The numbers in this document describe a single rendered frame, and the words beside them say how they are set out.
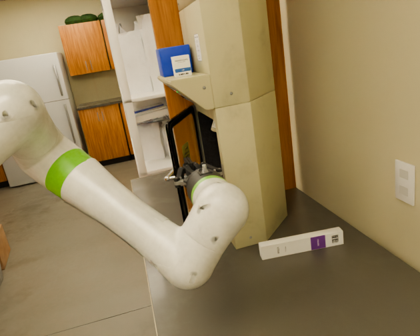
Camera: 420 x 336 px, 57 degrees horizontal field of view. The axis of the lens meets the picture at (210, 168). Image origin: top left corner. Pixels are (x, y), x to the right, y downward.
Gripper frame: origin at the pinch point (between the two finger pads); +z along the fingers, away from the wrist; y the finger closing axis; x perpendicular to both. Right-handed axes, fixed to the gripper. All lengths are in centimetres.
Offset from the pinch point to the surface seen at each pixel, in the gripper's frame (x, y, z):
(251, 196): 16.0, -18.9, 4.7
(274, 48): -27, -47, 42
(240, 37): -32.4, -21.1, 4.7
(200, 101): -16.5, -7.0, 4.7
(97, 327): 128, 59, 114
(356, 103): -8, -54, 0
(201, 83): -21.7, -8.1, 4.6
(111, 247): 128, 50, 220
